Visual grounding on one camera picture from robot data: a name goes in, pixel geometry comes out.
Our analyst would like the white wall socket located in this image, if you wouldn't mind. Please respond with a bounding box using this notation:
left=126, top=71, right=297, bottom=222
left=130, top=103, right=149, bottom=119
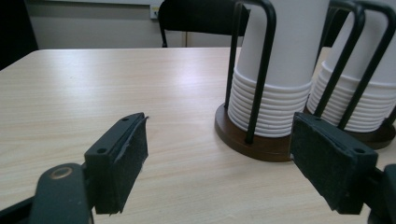
left=148, top=4, right=162, bottom=21

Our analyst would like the stack of white paper cups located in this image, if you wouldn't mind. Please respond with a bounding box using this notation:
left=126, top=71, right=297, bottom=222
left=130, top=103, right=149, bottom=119
left=227, top=0, right=331, bottom=138
left=306, top=0, right=396, bottom=133

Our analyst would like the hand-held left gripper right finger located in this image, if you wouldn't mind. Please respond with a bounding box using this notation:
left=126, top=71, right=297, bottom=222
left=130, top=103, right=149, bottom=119
left=290, top=111, right=379, bottom=216

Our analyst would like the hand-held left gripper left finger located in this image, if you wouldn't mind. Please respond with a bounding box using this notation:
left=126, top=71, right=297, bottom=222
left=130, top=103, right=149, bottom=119
left=83, top=111, right=149, bottom=216

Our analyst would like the dark furniture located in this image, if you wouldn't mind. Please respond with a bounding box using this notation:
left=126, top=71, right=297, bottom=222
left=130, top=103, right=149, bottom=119
left=0, top=0, right=39, bottom=71

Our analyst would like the black wire cup holder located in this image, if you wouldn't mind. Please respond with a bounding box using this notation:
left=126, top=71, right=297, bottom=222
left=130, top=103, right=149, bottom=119
left=303, top=0, right=396, bottom=150

